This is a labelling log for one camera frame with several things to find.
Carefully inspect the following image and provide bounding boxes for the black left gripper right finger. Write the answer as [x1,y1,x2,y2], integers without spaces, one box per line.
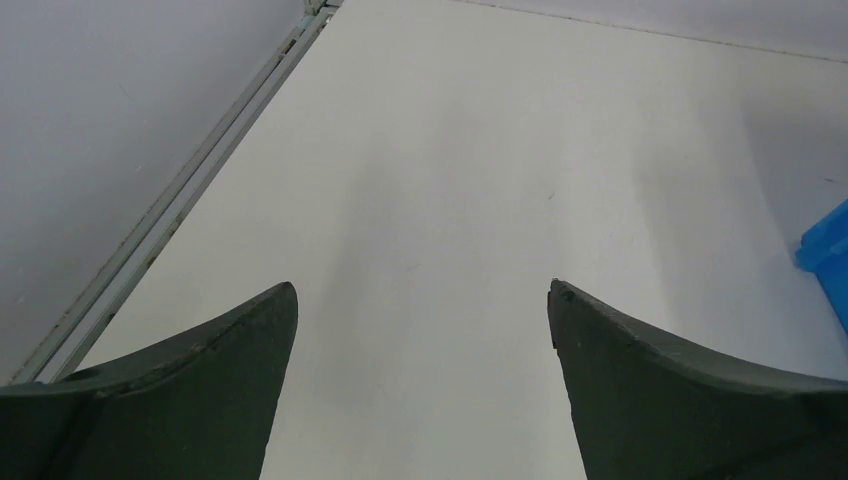
[547,279,847,479]

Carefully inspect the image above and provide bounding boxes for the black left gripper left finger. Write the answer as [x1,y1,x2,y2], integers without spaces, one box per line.
[1,282,298,479]

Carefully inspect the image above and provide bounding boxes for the blue plastic bin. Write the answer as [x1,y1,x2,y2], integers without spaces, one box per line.
[795,200,848,330]

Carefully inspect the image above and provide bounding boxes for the aluminium frame rail left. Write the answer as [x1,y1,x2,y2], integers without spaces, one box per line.
[7,1,335,384]

